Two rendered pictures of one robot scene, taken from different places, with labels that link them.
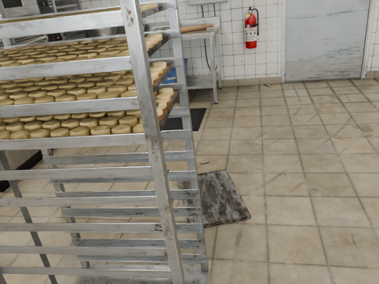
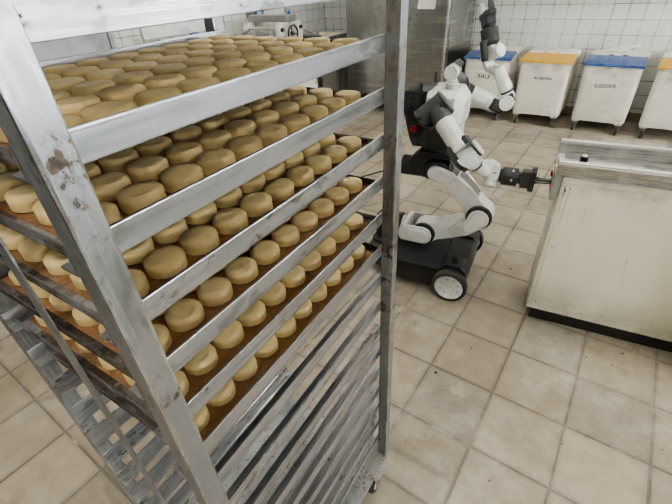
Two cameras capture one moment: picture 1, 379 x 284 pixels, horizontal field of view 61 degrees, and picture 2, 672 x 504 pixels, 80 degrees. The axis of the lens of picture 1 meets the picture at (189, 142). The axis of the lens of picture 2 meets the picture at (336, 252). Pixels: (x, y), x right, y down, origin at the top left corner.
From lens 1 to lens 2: 1.02 m
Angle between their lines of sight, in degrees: 57
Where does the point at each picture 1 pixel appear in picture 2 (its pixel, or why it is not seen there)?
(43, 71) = (329, 229)
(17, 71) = (308, 244)
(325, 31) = not seen: hidden behind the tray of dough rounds
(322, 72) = not seen: hidden behind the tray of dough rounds
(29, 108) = (312, 286)
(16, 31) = (314, 192)
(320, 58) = not seen: hidden behind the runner
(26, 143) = (304, 336)
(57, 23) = (345, 167)
